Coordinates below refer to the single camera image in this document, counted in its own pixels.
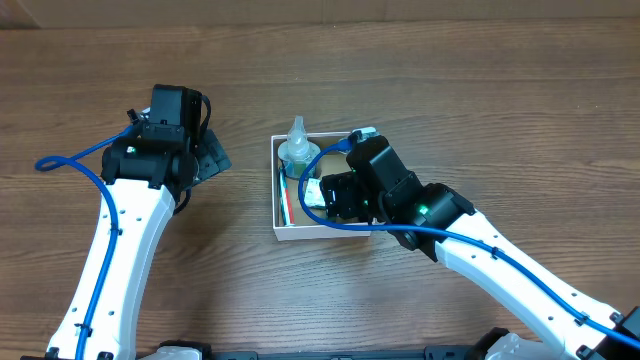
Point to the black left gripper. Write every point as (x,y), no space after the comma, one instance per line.
(214,160)

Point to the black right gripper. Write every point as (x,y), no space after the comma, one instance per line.
(332,195)

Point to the green white soap bar pack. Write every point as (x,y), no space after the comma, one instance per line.
(313,196)

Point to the teal toothpaste tube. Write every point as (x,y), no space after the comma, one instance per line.
(287,210)

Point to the clear soap pump bottle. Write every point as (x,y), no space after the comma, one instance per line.
(297,151)

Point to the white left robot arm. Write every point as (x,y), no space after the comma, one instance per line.
(145,176)

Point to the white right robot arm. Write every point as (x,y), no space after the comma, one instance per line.
(379,194)

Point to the pink cardboard box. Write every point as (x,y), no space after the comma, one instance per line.
(305,228)

